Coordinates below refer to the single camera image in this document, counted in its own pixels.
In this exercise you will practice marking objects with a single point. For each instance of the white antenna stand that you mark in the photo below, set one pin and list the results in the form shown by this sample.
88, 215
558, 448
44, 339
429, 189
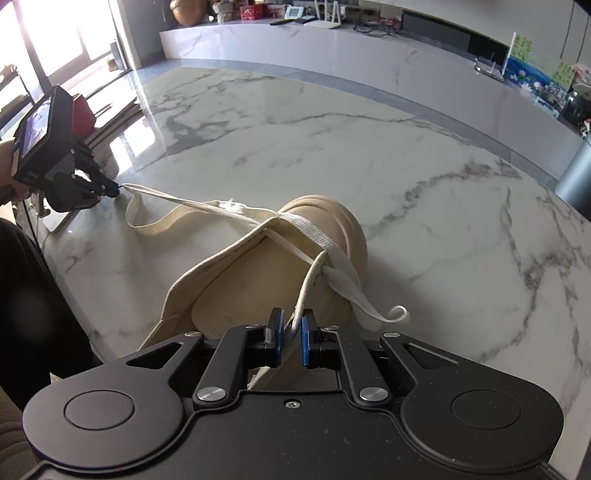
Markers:
494, 64

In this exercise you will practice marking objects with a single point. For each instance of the brown round vase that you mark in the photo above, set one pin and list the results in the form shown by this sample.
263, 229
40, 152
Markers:
187, 11

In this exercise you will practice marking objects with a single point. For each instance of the wooden tray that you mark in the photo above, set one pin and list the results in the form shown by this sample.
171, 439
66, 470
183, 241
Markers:
115, 120

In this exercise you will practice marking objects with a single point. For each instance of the white router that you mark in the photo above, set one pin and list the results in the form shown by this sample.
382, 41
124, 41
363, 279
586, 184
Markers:
325, 18

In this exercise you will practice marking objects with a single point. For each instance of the red box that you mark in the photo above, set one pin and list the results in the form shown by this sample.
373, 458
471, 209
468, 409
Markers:
251, 11

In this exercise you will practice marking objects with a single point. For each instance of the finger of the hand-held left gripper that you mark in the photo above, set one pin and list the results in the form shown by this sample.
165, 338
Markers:
90, 187
94, 168

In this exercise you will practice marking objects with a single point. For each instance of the grey metal trash can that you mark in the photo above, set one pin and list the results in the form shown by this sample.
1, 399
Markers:
575, 175

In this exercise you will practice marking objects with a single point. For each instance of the beige sofa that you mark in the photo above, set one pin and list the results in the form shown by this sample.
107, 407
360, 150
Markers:
14, 438

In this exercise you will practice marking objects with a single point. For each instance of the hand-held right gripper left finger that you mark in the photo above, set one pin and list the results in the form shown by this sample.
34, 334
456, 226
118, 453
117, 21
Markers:
276, 339

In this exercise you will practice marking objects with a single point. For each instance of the pink cup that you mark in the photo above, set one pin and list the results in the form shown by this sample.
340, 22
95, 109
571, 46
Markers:
84, 113

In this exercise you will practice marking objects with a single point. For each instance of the person's left hand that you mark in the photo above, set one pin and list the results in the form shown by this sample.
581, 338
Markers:
7, 164

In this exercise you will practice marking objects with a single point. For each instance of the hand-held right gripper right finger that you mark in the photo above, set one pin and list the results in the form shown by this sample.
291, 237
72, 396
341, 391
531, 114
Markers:
307, 344

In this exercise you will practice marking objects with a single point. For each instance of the white shoelace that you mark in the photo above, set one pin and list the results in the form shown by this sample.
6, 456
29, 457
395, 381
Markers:
323, 240

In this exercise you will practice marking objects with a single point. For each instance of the white marble TV cabinet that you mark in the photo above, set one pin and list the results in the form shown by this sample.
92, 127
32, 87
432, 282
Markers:
323, 50

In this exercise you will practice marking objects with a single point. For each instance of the beige shoe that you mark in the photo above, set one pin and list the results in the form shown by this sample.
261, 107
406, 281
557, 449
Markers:
244, 286

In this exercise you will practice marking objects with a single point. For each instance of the colourful painting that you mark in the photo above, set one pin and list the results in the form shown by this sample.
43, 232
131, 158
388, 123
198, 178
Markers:
535, 76

